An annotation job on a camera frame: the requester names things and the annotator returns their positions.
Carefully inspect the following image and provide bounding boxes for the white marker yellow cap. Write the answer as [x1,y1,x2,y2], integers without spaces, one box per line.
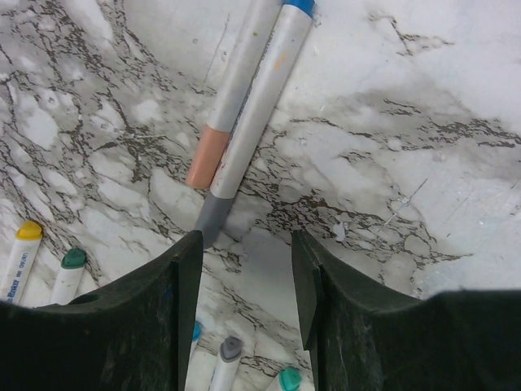
[1,221,43,305]

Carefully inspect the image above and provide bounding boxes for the white marker grey cap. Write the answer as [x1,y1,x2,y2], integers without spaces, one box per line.
[195,1,315,248]

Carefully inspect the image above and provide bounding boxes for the white marker light pink cap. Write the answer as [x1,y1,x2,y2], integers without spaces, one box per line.
[186,0,282,189]

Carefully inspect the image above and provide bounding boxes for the white marker teal cap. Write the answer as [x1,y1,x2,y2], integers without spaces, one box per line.
[265,367,302,391]

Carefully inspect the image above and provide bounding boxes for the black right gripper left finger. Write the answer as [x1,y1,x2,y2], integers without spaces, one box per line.
[1,231,203,390]

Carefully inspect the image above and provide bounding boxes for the white marker light blue cap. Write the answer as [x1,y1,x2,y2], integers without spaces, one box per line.
[208,336,243,391]

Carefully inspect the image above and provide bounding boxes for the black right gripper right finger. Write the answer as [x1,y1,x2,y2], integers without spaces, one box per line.
[291,231,520,390]

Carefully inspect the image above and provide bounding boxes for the white marker green cap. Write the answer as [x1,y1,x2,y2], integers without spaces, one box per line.
[50,248,86,305]

